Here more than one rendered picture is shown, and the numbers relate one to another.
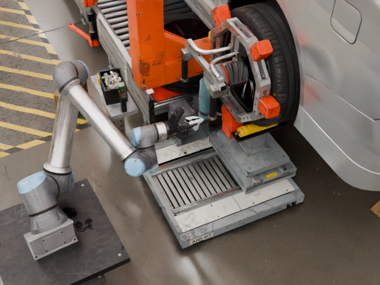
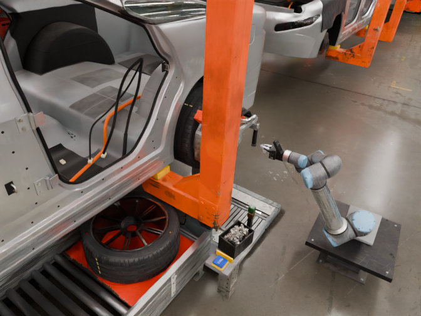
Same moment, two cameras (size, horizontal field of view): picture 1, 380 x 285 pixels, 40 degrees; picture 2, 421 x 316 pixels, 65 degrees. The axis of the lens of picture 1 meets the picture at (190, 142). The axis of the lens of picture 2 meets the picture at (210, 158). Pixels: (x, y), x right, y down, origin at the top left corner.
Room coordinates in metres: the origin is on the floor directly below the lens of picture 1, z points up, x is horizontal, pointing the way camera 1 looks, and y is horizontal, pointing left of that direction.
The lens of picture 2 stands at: (3.47, 1.64, 2.16)
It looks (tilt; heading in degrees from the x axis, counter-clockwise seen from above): 35 degrees down; 239
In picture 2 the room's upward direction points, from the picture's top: 4 degrees clockwise
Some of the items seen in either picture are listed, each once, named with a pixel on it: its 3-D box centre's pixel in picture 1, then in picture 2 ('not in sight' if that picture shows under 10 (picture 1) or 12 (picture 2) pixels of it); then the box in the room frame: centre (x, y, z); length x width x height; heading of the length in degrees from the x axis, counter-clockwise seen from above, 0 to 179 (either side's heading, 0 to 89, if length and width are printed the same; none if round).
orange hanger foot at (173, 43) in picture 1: (198, 45); (175, 180); (2.73, -0.03, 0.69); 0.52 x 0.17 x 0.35; 116
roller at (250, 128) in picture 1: (258, 126); not in sight; (2.20, -0.39, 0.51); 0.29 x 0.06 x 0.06; 116
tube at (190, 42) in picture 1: (210, 39); not in sight; (2.30, -0.09, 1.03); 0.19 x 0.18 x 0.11; 116
